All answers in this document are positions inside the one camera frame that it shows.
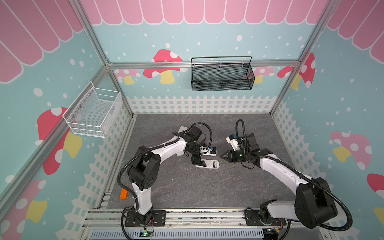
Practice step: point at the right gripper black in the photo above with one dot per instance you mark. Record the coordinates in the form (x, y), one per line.
(237, 154)

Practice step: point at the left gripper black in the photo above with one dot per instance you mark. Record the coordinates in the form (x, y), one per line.
(196, 160)

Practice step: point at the white remote control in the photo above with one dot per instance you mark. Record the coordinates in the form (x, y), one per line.
(208, 164)
(182, 129)

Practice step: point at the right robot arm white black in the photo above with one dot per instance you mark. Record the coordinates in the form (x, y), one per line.
(314, 205)

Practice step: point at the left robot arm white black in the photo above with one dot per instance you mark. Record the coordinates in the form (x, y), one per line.
(139, 174)

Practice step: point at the orange toy brick left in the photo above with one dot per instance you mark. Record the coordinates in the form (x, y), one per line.
(124, 194)

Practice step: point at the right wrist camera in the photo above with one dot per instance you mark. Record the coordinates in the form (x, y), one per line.
(235, 143)

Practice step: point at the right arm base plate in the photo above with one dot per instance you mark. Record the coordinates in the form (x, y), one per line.
(257, 217)

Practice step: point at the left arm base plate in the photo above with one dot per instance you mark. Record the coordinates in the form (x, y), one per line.
(152, 218)

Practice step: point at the black mesh wall basket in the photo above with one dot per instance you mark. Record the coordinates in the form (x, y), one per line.
(229, 73)

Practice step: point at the white wire wall basket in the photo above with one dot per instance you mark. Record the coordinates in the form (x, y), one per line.
(93, 112)

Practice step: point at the aluminium front rail frame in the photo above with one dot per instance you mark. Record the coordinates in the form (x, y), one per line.
(194, 224)

